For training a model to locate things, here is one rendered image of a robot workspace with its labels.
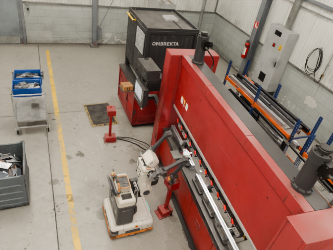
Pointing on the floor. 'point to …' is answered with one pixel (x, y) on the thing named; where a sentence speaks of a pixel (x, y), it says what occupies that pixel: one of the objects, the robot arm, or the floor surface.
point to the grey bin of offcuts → (14, 176)
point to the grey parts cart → (30, 107)
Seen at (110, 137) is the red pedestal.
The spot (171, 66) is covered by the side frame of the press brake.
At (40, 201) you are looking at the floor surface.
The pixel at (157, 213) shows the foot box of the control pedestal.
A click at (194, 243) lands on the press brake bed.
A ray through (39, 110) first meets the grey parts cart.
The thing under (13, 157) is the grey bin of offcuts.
